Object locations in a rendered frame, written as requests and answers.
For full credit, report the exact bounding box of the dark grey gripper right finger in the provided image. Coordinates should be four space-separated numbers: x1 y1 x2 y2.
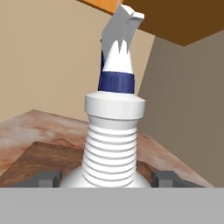
151 170 206 188

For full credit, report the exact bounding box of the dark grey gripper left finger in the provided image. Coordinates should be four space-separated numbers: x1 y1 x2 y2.
11 170 63 188

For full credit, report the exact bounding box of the white and blue spray bottle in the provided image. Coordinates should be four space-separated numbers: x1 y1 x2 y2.
59 4 151 189

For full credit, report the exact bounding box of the brown wooden cutting board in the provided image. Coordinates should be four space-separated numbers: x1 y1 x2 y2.
0 141 160 188

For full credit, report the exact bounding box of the orange wooden wall cabinet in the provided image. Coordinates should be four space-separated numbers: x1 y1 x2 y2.
76 0 224 47

